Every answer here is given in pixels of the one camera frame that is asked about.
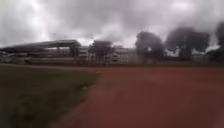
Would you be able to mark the pale building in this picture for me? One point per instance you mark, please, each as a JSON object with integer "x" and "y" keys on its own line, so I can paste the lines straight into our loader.
{"x": 121, "y": 55}

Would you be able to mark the green grass field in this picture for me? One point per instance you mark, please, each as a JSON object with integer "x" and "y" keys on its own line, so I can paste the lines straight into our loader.
{"x": 36, "y": 93}

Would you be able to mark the red running track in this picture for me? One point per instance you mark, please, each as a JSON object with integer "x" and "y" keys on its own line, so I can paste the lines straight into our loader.
{"x": 150, "y": 96}

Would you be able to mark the dark tree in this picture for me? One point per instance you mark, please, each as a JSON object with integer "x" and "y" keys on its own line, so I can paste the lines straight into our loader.
{"x": 101, "y": 50}

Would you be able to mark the long grey grandstand building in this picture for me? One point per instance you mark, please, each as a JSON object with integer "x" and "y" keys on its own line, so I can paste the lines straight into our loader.
{"x": 43, "y": 51}

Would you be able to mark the row of dark trees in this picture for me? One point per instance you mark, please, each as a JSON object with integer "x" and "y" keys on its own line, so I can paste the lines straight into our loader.
{"x": 186, "y": 41}

